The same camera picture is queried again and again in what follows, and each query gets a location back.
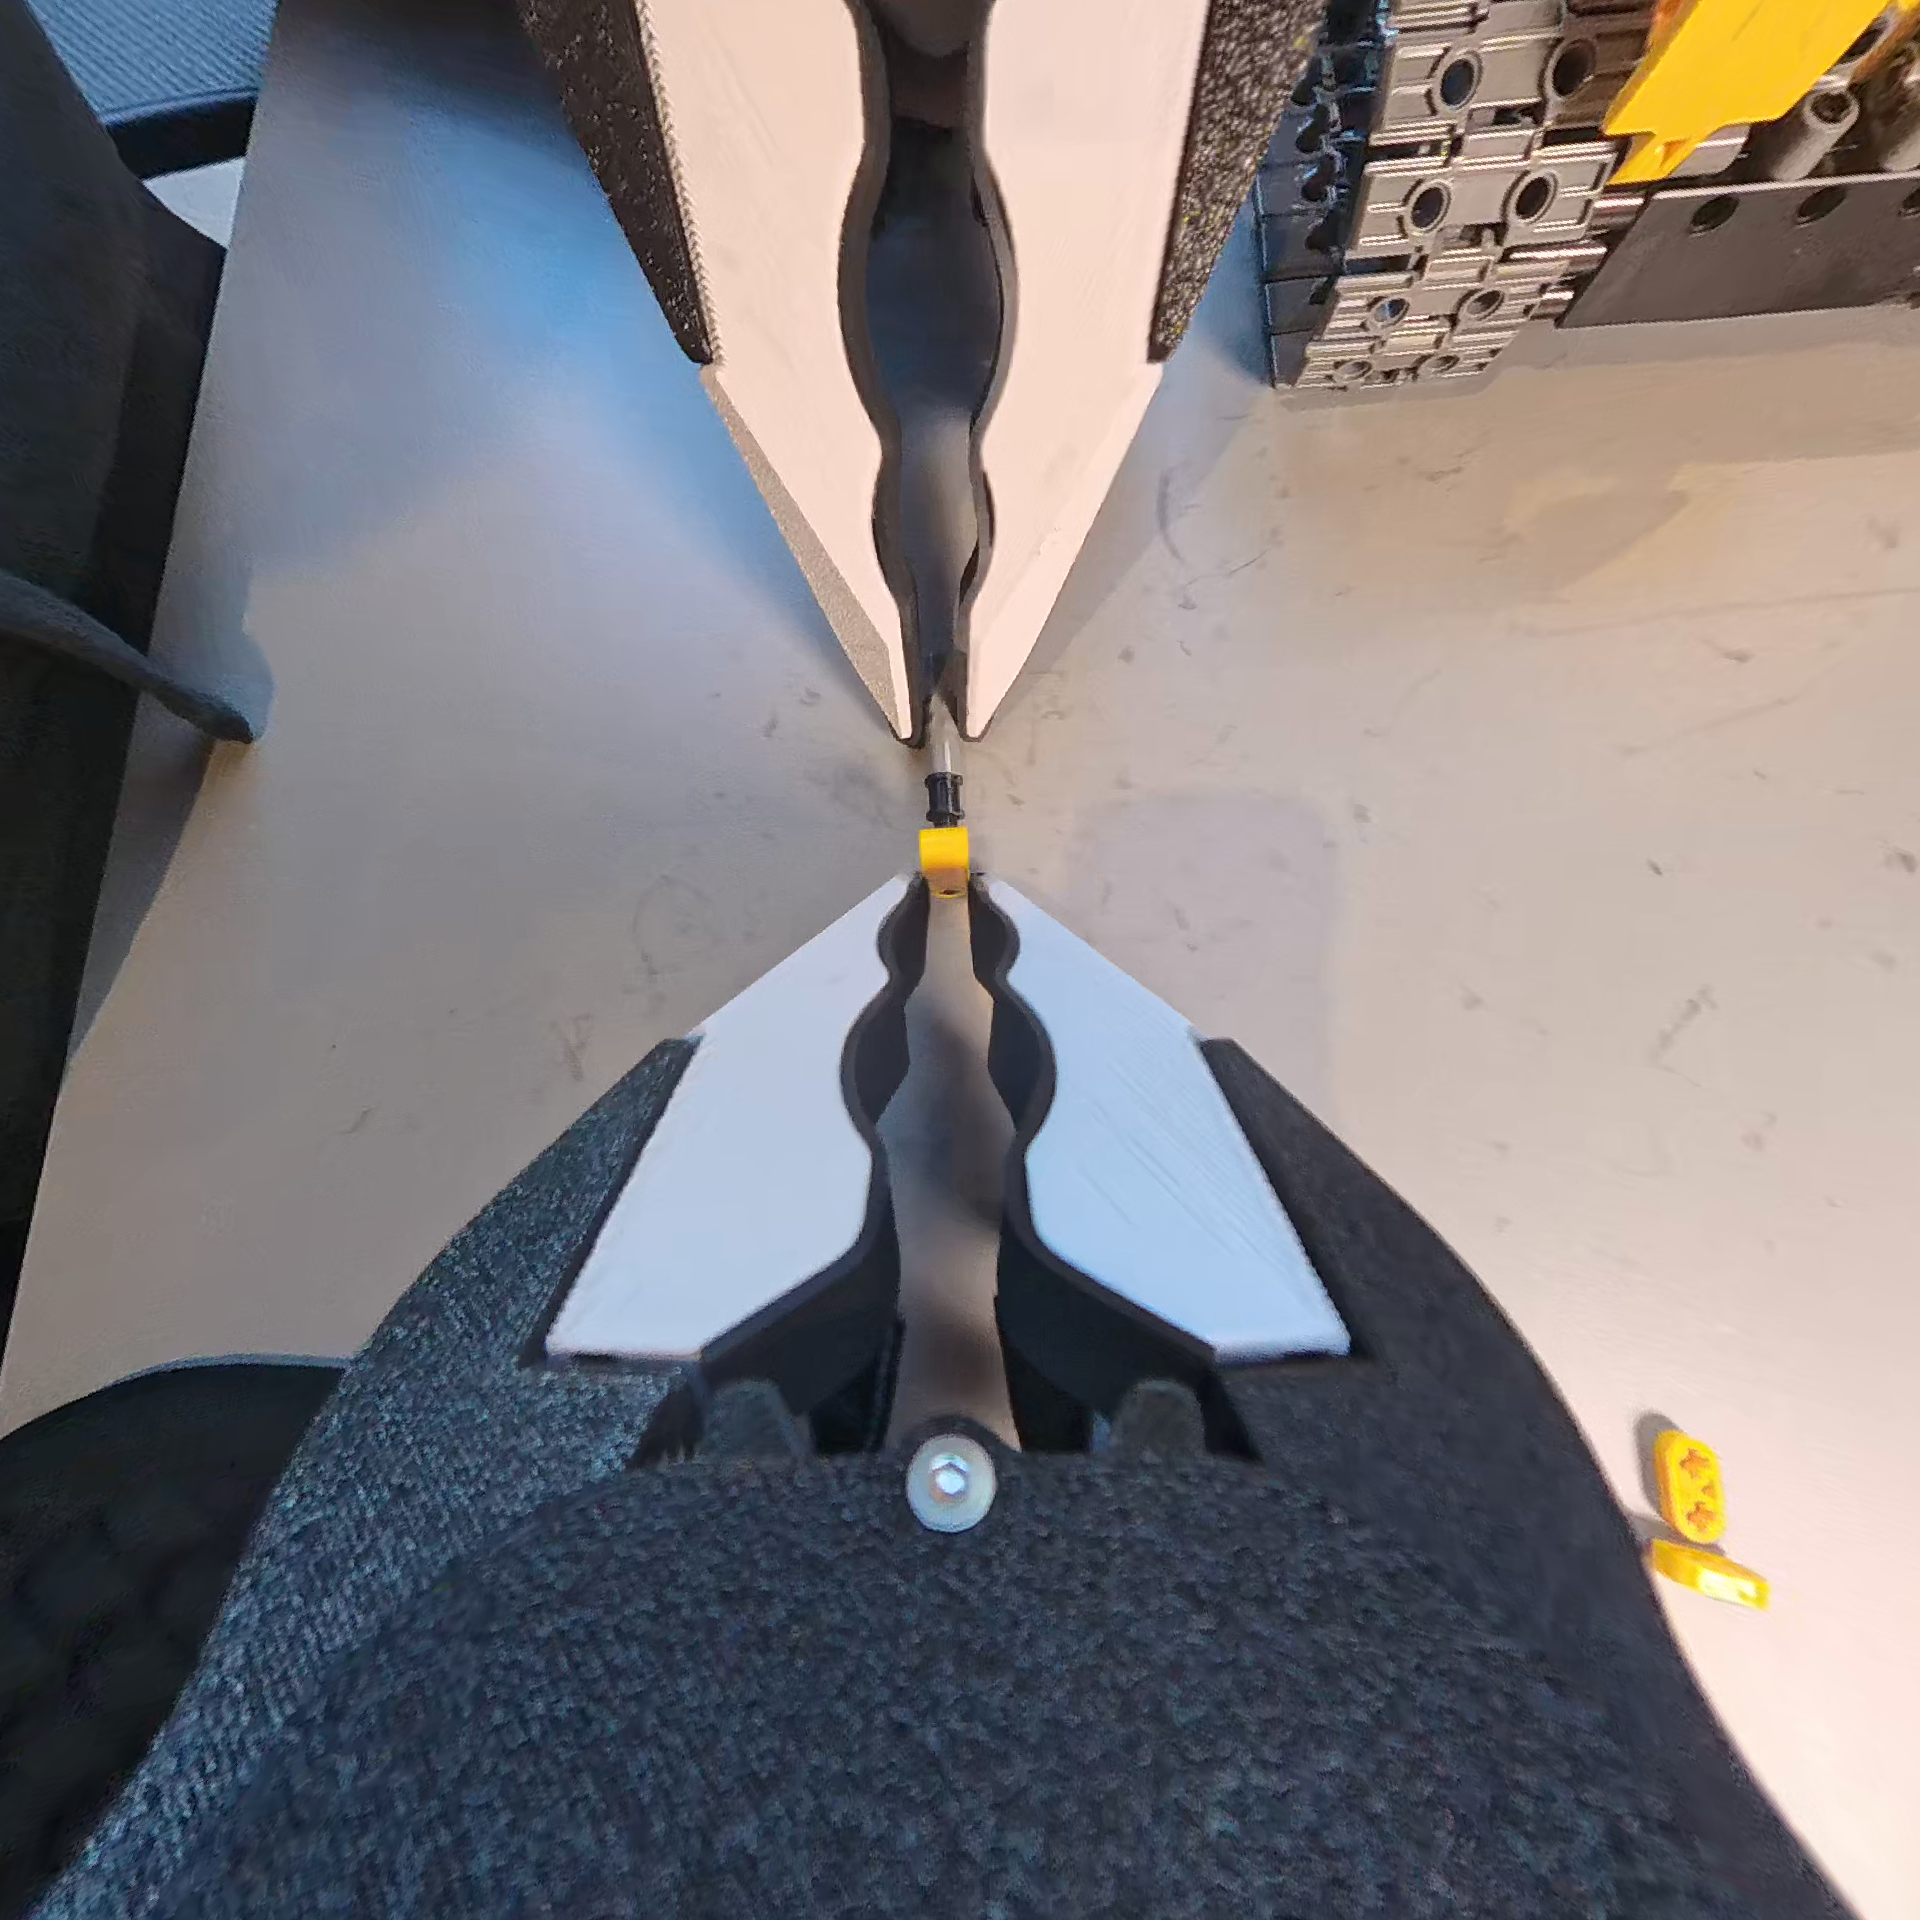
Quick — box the small yellow building piece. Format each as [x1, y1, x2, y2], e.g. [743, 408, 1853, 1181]
[1646, 1537, 1770, 1613]
[1652, 1429, 1727, 1546]

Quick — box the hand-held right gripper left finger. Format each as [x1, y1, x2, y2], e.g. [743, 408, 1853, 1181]
[546, 876, 937, 1464]

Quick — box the black quilted pad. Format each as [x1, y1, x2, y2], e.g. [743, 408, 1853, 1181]
[0, 1354, 358, 1906]

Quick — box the grey toy track belt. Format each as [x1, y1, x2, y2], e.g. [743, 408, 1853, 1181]
[1256, 0, 1628, 396]

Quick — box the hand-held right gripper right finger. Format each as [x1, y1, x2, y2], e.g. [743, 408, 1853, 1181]
[960, 876, 1352, 1460]

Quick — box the grey desk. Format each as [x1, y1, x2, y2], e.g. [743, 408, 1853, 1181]
[0, 0, 1920, 1920]

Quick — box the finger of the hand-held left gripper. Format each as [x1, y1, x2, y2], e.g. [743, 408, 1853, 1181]
[640, 0, 926, 749]
[956, 0, 1212, 741]

